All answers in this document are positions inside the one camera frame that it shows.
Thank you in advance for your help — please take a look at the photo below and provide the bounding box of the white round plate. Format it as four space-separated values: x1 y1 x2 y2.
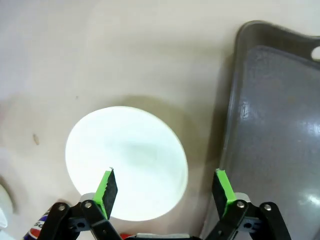
65 106 189 222

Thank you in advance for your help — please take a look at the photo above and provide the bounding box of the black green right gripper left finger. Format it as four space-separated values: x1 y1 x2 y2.
43 168 127 240

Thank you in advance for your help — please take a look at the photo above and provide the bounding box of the grey plastic tray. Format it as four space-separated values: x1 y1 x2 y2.
199 20 320 240

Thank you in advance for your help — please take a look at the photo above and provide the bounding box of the white round container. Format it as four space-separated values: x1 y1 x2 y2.
0 183 15 230

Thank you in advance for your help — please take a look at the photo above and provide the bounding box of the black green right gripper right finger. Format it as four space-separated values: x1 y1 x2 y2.
202 168 292 240

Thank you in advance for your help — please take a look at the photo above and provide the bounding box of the blue red white soda can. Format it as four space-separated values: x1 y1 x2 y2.
22 211 55 240

